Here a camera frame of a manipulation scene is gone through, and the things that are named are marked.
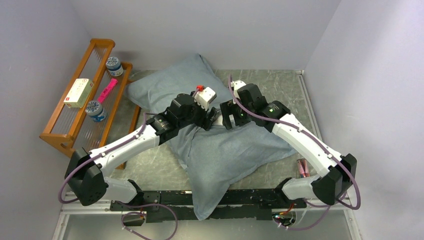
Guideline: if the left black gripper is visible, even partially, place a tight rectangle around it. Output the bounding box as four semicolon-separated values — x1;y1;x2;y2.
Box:
178;91;217;131

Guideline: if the blue grey pillow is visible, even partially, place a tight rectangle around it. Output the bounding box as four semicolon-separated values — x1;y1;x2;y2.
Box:
125;52;297;221

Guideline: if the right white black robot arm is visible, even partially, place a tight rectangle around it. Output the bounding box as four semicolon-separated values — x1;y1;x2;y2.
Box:
220;80;357;208

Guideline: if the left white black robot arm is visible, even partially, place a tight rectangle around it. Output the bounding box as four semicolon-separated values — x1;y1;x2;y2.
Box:
63;87;218;210

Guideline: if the pink small bottle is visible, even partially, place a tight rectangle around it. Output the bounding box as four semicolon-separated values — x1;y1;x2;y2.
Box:
296;158;310;178

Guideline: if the pink marker pen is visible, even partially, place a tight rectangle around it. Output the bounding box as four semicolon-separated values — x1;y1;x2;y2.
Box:
97;78;118;104

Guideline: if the black base crossbar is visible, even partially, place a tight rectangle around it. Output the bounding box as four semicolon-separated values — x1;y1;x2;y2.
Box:
110;188;305;223

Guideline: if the blue white round jar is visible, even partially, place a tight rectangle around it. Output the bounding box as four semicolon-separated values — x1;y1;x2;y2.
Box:
105;56;124;77

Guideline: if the wooden slatted rack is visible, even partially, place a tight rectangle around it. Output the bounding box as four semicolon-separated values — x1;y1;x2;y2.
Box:
39;38;133;157

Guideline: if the white cardboard box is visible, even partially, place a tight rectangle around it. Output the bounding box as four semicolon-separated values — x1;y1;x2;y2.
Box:
63;78;94;108

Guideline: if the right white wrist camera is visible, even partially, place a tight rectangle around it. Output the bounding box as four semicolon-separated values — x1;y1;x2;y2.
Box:
229;80;246;99

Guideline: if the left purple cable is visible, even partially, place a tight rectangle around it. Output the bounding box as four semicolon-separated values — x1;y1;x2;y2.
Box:
57;112;180;240

